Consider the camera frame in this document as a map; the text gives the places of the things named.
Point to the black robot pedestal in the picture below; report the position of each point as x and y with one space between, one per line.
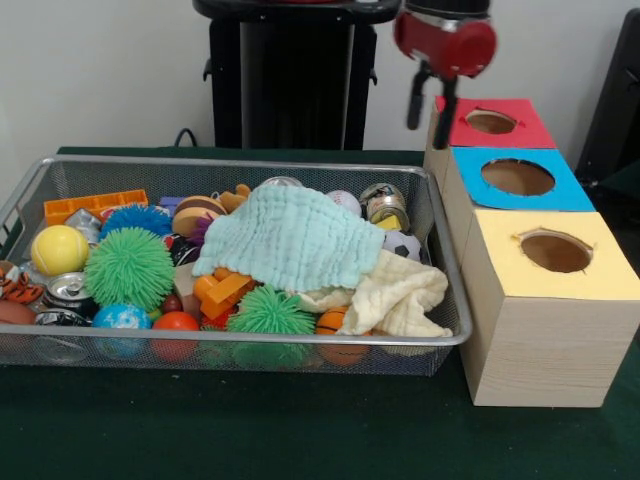
300 75

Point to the blue spiky rubber ball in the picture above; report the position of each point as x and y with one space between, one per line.
135 220

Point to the cream cloth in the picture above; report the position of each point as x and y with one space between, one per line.
400 300

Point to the mint green cloth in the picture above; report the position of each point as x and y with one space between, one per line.
295 240

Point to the wooden box with three holes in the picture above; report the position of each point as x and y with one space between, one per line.
550 350

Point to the orange toy building block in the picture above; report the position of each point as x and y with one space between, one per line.
90 204
225 295

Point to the white toy baseball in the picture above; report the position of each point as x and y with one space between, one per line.
346 201

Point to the yellow ball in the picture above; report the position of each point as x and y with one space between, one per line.
60 250

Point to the green spiky rubber ball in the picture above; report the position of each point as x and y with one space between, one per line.
130 270
270 312

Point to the dark green tablecloth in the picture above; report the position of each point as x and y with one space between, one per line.
627 182
300 430

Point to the black and white soccer ball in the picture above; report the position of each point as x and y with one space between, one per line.
404 246

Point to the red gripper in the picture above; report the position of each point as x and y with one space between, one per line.
450 45

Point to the silver mesh bin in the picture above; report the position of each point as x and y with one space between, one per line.
390 362

